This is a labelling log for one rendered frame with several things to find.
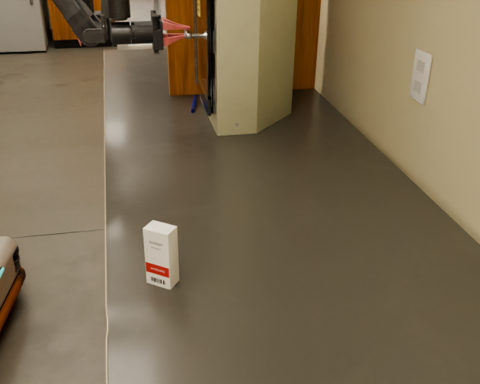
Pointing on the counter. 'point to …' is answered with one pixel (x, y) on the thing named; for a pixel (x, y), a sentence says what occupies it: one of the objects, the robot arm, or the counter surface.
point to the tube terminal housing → (253, 64)
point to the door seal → (212, 58)
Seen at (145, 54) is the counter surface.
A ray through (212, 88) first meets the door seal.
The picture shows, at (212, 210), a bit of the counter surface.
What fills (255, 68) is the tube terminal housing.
